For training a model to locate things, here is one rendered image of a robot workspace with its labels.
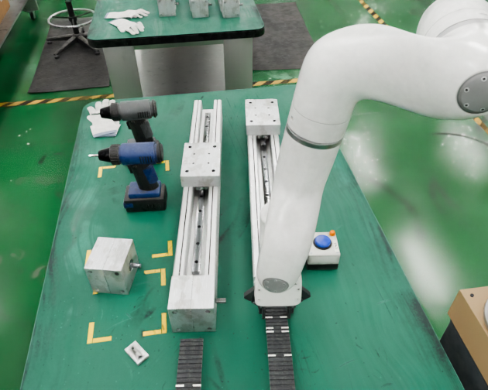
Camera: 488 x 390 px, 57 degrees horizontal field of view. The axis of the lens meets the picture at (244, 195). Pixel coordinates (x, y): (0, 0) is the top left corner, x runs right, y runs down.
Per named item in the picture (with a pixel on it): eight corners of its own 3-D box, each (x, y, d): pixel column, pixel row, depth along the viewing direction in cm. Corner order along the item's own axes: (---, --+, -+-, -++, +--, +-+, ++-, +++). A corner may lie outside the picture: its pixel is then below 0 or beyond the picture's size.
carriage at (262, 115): (279, 141, 148) (280, 124, 143) (246, 142, 148) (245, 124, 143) (276, 115, 159) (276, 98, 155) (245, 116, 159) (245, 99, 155)
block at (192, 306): (226, 331, 103) (225, 308, 96) (172, 332, 103) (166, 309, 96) (226, 298, 109) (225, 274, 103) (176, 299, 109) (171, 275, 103)
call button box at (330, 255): (337, 269, 115) (341, 254, 111) (300, 270, 115) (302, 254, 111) (332, 246, 121) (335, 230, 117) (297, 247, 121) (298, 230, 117)
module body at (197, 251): (217, 298, 109) (214, 277, 104) (176, 299, 109) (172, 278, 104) (222, 119, 168) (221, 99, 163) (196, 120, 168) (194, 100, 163)
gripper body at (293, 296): (255, 279, 89) (254, 311, 97) (306, 278, 90) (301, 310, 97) (253, 251, 95) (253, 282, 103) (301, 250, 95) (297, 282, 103)
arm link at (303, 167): (346, 180, 60) (295, 303, 81) (344, 116, 72) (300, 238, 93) (280, 166, 60) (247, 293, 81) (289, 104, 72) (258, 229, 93)
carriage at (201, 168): (220, 193, 129) (219, 175, 124) (182, 194, 129) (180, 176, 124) (221, 159, 141) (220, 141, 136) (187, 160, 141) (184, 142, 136)
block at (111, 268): (137, 295, 110) (131, 271, 104) (93, 292, 111) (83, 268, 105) (148, 264, 117) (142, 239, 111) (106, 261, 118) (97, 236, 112)
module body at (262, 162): (294, 296, 109) (297, 275, 104) (253, 297, 109) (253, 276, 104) (273, 118, 169) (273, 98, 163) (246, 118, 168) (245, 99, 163)
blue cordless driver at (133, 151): (170, 211, 132) (159, 152, 117) (102, 214, 131) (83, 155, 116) (171, 193, 138) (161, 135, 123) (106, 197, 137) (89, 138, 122)
